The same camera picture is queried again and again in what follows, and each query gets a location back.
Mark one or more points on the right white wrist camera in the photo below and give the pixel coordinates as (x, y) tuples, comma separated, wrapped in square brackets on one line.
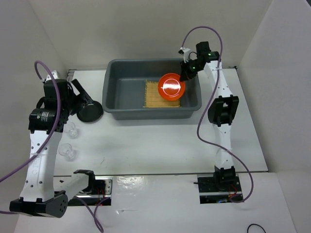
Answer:
[(185, 52)]

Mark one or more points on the grey plastic bin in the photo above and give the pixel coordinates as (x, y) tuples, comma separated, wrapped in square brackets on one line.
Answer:
[(124, 89)]

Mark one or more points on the square bamboo mat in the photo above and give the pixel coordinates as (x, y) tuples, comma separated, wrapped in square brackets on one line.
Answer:
[(152, 98)]

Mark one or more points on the black round plate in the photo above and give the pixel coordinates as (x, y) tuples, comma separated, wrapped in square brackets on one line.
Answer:
[(94, 113)]

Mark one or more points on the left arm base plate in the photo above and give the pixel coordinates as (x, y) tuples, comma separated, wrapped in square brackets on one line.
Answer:
[(91, 198)]

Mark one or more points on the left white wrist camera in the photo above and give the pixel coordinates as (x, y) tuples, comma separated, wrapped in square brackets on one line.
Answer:
[(56, 74)]

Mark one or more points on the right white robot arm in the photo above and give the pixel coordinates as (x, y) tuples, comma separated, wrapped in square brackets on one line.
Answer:
[(221, 108)]

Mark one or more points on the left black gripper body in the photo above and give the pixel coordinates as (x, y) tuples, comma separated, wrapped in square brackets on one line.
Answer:
[(72, 103)]

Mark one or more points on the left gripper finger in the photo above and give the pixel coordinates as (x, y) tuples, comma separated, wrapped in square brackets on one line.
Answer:
[(83, 107), (83, 97)]

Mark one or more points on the orange plastic plate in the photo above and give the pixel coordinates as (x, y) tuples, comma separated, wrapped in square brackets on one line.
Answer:
[(170, 87)]

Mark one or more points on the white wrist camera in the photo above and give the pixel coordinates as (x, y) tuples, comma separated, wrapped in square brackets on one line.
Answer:
[(185, 52), (56, 74)]

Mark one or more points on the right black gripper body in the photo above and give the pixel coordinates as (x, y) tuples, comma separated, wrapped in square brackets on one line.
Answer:
[(192, 66)]

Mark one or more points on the clear glass cup far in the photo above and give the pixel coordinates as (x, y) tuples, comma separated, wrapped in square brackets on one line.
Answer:
[(71, 130)]

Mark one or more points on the clear glass cup near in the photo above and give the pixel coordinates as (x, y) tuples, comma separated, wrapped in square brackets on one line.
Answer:
[(66, 150)]

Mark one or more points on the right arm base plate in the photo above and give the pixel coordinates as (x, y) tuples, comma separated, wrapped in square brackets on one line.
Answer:
[(210, 192)]

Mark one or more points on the clear glass cup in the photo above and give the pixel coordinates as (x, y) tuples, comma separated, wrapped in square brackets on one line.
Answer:
[(66, 150), (71, 130)]

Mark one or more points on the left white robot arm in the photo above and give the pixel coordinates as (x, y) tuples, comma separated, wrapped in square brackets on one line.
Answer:
[(39, 197)]

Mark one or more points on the aluminium table edge rail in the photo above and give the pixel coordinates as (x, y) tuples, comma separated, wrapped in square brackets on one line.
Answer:
[(51, 118)]

